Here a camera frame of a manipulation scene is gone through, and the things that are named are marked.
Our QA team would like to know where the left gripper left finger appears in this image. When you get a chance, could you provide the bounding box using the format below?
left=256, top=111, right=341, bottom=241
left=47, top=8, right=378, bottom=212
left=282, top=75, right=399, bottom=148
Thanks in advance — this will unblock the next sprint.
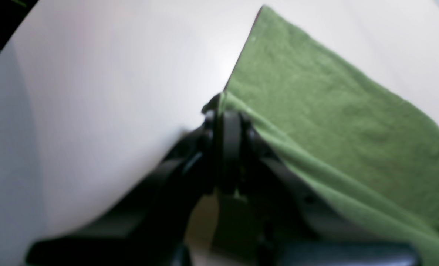
left=26, top=111, right=231, bottom=266

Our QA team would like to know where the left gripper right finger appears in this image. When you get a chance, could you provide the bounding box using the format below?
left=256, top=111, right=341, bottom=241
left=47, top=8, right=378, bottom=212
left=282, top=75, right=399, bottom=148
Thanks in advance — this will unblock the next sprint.
left=230, top=111, right=422, bottom=266

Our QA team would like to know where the green t-shirt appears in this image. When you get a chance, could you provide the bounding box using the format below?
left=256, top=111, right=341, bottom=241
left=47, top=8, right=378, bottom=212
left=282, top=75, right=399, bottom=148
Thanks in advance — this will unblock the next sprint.
left=218, top=5, right=439, bottom=266

